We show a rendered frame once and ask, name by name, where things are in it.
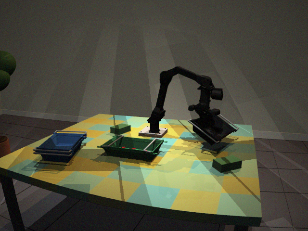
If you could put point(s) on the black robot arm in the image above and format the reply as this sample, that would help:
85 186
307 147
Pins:
208 91

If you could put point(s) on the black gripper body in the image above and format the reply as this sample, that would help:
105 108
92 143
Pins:
214 111

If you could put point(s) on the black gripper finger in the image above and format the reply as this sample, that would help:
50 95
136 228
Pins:
201 114
205 118

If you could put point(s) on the green plastic tray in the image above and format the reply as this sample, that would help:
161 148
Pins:
129 143

